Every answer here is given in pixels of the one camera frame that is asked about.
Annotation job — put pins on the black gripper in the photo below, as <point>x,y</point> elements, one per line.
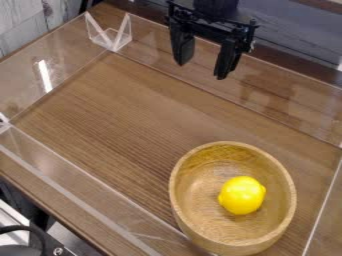
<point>216,21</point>

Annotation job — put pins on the yellow lemon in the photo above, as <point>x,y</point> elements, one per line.
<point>242,195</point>

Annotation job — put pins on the brown wooden bowl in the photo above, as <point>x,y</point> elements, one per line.
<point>198,176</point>

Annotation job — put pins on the black base with screw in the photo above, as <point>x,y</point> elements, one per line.
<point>65,246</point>

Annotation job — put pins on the clear acrylic corner bracket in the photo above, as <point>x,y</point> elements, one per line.
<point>110,38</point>

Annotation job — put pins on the clear acrylic enclosure wall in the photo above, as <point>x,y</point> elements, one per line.
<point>99,121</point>

